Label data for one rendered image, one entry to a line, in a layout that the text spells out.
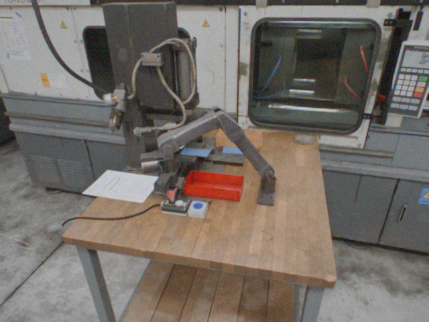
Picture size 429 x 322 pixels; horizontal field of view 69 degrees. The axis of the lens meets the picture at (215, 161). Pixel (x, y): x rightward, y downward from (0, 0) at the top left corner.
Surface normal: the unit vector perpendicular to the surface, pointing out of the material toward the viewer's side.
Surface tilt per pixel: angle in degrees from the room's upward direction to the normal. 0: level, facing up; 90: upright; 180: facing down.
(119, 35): 90
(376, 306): 0
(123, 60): 90
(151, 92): 90
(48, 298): 0
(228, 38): 90
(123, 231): 0
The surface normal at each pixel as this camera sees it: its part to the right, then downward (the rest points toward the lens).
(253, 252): -0.01, -0.87
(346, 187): -0.27, 0.48
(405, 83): -0.47, 0.54
